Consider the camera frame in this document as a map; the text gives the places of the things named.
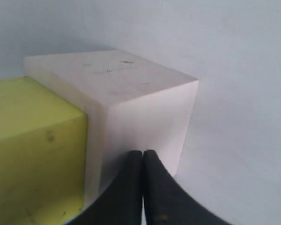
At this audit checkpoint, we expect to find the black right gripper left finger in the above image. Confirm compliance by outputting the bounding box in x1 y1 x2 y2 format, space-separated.
68 150 142 225

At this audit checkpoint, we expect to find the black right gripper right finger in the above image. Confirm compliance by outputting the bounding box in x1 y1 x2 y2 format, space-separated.
143 150 228 225

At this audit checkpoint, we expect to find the large wooden cube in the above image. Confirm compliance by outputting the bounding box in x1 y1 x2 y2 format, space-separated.
24 50 199 207

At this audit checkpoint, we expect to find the yellow cube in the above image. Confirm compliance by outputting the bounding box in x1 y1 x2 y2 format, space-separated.
0 77 88 225

